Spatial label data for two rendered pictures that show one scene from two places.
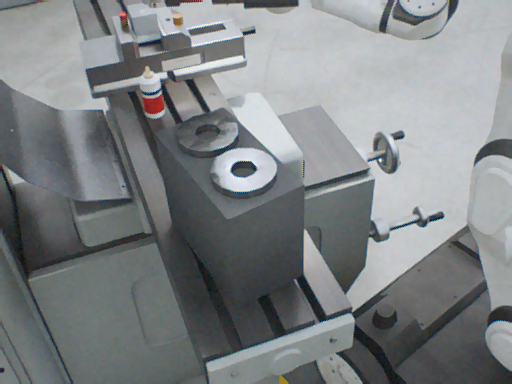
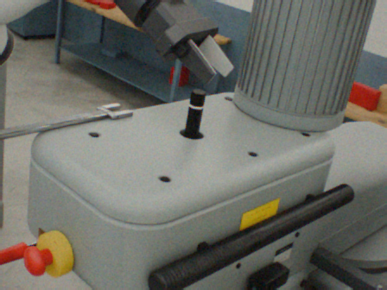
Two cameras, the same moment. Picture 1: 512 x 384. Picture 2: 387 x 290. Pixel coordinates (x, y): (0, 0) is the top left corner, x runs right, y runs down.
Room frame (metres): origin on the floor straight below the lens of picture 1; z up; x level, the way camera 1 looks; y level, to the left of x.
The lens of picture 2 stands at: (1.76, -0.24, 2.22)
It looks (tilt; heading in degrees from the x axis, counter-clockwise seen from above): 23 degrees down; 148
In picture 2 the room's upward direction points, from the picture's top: 10 degrees clockwise
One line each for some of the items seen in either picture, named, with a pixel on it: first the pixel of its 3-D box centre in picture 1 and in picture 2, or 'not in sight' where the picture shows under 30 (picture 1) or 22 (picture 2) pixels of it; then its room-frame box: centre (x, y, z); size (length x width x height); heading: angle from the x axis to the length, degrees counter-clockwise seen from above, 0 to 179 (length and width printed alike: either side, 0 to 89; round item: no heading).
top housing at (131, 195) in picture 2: not in sight; (190, 178); (1.08, 0.18, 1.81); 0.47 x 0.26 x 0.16; 108
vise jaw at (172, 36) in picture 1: (171, 27); not in sight; (1.26, 0.16, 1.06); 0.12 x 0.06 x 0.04; 16
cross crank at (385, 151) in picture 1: (373, 156); not in sight; (1.25, -0.31, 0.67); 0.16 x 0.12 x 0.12; 108
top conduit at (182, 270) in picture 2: not in sight; (267, 230); (1.22, 0.24, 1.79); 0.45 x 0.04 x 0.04; 108
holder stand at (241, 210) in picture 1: (230, 201); not in sight; (0.69, 0.04, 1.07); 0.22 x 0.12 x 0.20; 29
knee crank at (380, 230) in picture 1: (406, 221); not in sight; (1.12, -0.38, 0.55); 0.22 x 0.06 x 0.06; 108
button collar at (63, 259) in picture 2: not in sight; (54, 254); (1.16, -0.05, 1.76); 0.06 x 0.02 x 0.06; 18
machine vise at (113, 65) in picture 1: (161, 44); not in sight; (1.25, 0.19, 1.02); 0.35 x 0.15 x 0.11; 106
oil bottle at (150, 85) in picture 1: (151, 90); not in sight; (1.07, 0.19, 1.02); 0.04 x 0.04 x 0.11
